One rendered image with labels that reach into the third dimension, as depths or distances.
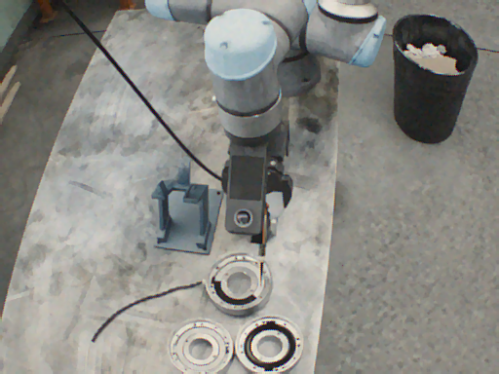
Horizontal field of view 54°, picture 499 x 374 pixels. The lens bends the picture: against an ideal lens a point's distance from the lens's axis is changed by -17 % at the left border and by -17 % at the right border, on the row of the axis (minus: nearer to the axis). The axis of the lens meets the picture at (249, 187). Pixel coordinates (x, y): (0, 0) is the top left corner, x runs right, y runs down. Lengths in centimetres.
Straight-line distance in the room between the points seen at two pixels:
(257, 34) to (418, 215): 146
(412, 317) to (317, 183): 87
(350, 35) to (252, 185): 40
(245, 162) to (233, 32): 19
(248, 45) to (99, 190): 61
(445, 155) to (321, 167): 113
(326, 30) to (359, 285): 101
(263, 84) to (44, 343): 63
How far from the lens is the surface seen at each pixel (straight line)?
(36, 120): 253
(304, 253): 96
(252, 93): 61
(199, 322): 90
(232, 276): 93
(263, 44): 58
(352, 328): 176
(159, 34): 138
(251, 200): 70
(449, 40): 208
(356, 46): 101
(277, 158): 74
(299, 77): 114
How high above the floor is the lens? 166
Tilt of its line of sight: 56 degrees down
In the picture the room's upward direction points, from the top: 10 degrees counter-clockwise
